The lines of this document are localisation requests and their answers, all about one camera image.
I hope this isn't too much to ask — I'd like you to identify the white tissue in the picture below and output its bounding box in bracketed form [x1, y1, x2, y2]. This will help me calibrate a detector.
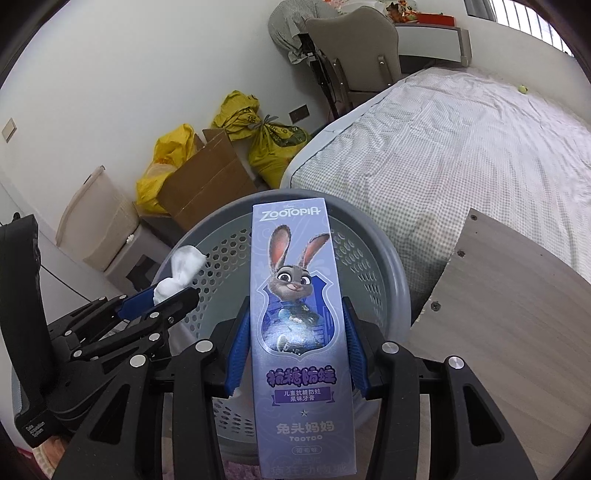
[153, 245, 206, 305]

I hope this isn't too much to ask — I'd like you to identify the purple Zootopia toothpaste box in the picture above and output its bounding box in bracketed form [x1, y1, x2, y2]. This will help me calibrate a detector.
[249, 198, 356, 479]

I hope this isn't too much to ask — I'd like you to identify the left hand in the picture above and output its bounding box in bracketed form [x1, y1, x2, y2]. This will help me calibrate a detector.
[17, 436, 68, 479]

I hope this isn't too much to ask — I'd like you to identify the grey perforated plastic basket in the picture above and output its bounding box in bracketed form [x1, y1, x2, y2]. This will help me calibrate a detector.
[170, 189, 412, 464]

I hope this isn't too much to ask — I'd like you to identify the beige plastic bin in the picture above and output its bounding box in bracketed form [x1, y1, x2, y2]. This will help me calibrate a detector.
[55, 166, 139, 272]

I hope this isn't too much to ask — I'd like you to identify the purple fuzzy clothing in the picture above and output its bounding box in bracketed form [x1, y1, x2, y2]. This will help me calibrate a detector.
[223, 460, 263, 480]

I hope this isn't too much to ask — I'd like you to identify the brown cardboard box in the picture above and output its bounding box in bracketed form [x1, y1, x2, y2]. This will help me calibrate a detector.
[157, 129, 257, 232]

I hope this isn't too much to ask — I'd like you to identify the yellow bag left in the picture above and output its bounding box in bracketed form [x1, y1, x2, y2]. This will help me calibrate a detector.
[135, 123, 198, 215]

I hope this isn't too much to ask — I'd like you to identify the yellow bag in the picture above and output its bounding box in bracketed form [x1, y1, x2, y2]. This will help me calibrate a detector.
[211, 90, 260, 141]
[247, 115, 311, 189]
[135, 123, 198, 215]

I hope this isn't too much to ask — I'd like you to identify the yellow bag right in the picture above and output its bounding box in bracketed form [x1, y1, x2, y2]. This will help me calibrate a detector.
[247, 115, 311, 189]

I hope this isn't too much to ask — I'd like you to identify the yellow bag middle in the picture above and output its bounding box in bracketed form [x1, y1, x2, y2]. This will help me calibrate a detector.
[211, 90, 260, 141]

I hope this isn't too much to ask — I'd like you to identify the bed with checked sheet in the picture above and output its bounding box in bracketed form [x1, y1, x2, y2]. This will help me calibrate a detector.
[281, 67, 590, 309]

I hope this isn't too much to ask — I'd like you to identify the grey padded chair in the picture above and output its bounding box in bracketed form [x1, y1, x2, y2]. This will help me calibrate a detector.
[305, 6, 403, 109]

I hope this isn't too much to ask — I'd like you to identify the grey garment on chair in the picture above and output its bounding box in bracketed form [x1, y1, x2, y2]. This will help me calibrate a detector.
[267, 0, 339, 65]

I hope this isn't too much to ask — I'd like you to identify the red box on desk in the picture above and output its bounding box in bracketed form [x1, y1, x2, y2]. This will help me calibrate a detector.
[417, 12, 456, 27]

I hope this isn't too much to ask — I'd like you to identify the black wall socket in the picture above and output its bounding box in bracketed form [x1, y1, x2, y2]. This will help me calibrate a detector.
[288, 105, 310, 124]

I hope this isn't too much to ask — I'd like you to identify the white wall desk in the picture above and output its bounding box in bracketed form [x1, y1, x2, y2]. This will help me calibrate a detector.
[395, 24, 472, 67]

